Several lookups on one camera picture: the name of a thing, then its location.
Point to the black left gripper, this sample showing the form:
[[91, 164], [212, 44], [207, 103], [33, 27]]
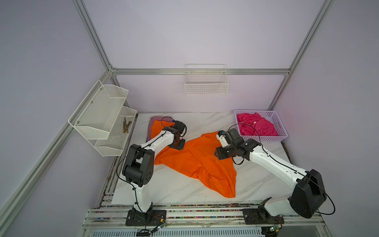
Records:
[[180, 146]]

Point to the lilac perforated plastic basket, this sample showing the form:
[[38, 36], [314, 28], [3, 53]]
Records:
[[271, 116]]

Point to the wooden clothespins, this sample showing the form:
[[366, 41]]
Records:
[[126, 125]]

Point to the white mesh lower shelf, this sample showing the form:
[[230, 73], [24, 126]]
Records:
[[114, 145]]

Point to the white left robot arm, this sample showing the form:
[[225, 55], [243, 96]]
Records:
[[138, 166]]

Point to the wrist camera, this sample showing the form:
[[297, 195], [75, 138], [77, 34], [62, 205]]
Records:
[[181, 127], [230, 137]]

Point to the folded mauve t-shirt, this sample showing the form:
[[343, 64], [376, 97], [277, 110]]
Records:
[[152, 121]]

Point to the folded orange t-shirt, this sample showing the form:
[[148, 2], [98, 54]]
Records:
[[158, 126]]

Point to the white mesh shelf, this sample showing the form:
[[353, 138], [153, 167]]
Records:
[[96, 115], [114, 145]]

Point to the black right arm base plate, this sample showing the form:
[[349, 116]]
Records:
[[255, 216]]

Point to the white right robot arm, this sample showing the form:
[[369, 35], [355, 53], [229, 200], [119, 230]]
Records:
[[307, 187]]

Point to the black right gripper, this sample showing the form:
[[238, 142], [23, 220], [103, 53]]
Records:
[[220, 154]]

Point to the orange t-shirt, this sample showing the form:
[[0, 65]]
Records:
[[197, 161], [158, 126]]

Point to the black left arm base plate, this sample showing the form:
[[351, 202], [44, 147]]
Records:
[[152, 217]]

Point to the pink t-shirt in basket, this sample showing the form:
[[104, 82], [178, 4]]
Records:
[[254, 125]]

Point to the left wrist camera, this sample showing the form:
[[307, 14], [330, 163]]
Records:
[[181, 127]]

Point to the white mesh upper shelf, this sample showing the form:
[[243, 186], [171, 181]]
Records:
[[96, 115]]

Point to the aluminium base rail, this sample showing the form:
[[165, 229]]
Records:
[[198, 207]]

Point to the white wire wall basket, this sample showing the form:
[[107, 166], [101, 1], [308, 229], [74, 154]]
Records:
[[206, 79]]

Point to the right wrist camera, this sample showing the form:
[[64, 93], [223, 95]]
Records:
[[230, 137]]

